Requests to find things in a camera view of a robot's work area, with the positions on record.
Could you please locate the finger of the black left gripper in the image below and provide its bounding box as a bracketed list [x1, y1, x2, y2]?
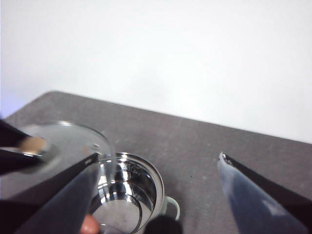
[0, 149, 46, 176]
[0, 119, 27, 148]

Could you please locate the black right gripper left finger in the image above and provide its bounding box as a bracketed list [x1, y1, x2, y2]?
[0, 153, 99, 234]

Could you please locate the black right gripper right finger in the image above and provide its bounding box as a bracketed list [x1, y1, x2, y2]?
[217, 152, 312, 234]

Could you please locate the glass lid with green knob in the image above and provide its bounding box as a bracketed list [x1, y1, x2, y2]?
[17, 121, 117, 182]

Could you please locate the pale green electric pot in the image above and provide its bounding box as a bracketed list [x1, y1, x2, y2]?
[86, 152, 181, 234]

